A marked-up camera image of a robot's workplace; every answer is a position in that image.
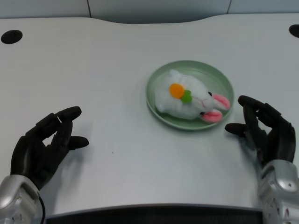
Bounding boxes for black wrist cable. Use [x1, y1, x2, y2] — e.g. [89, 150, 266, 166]
[38, 195, 47, 224]

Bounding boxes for green round plate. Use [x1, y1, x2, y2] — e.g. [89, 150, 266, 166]
[145, 60, 235, 131]

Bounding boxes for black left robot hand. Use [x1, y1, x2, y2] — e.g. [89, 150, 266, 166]
[10, 106, 90, 190]

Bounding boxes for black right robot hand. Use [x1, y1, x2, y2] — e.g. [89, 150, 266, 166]
[224, 95, 295, 167]

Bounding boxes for white rabbit plush doll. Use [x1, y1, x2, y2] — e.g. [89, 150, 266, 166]
[154, 69, 231, 123]

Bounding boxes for dark robot torso edge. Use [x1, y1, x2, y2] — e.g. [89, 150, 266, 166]
[45, 205, 264, 224]

